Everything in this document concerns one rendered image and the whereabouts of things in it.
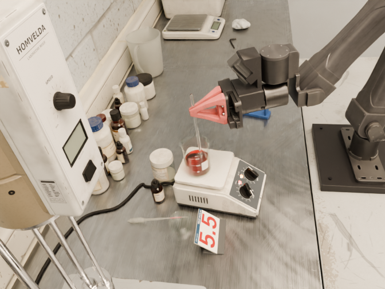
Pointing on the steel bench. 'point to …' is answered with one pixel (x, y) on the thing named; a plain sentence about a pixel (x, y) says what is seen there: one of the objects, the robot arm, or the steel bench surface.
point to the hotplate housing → (215, 196)
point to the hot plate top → (223, 160)
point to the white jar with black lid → (144, 78)
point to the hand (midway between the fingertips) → (193, 111)
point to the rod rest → (260, 114)
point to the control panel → (256, 186)
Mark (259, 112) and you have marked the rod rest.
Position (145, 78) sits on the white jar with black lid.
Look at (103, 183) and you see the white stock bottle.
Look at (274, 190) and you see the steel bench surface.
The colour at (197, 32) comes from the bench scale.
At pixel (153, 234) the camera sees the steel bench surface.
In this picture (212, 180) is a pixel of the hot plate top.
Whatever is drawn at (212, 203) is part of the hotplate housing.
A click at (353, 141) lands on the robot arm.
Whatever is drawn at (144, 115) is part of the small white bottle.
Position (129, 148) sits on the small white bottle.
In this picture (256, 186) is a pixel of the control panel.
